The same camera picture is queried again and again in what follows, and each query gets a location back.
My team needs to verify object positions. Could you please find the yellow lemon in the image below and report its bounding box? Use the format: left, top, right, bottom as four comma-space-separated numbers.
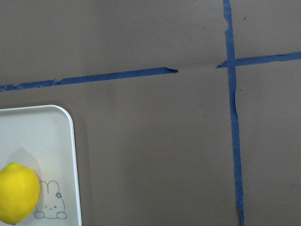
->
0, 162, 40, 225

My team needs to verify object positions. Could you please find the cream rabbit tray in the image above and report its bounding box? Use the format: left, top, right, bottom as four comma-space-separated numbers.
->
0, 105, 82, 226

